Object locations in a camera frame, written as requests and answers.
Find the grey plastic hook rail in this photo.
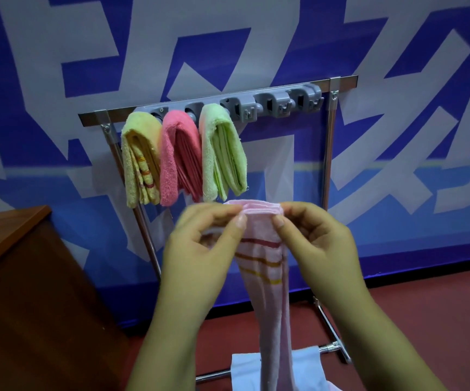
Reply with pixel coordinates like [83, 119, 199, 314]
[135, 83, 324, 123]

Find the light blue towel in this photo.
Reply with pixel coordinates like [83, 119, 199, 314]
[231, 345, 330, 391]

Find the brown wooden cabinet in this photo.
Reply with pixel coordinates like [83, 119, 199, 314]
[0, 205, 130, 391]

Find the metal rack frame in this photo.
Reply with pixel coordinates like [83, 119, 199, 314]
[78, 75, 359, 383]

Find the person's right hand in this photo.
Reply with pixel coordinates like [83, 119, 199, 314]
[271, 201, 372, 312]

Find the light green towel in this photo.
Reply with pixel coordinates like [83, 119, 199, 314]
[198, 103, 248, 202]

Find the person's right forearm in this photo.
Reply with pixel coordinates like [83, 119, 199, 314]
[332, 289, 447, 391]

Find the blue white printed banner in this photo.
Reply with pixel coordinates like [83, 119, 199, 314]
[0, 0, 470, 326]

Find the person's left hand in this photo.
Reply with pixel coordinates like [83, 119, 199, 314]
[159, 202, 248, 322]

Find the yellow striped towel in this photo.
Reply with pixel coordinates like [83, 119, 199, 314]
[120, 111, 162, 209]

